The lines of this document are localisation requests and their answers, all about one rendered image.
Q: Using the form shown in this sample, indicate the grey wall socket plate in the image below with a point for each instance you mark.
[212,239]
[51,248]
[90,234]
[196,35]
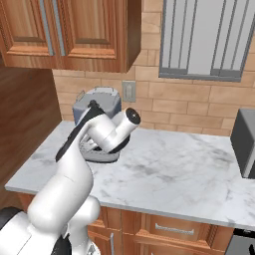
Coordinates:
[128,91]

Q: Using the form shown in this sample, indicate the grey and black dishwasher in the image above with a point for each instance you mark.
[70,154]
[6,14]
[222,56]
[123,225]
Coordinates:
[240,244]

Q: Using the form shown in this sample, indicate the wooden drawer front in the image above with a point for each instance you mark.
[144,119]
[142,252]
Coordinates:
[205,229]

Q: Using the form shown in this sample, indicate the dark grey microwave oven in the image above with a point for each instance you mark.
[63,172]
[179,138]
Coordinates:
[244,142]

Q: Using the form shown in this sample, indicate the wooden wall cupboard door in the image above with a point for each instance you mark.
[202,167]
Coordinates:
[23,26]
[93,26]

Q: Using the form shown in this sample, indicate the grey framed window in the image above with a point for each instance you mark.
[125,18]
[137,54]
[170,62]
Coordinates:
[205,36]

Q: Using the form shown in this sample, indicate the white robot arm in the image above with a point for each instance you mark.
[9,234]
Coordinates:
[66,186]

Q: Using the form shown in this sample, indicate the wooden base cupboard door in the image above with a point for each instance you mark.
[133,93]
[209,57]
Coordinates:
[103,242]

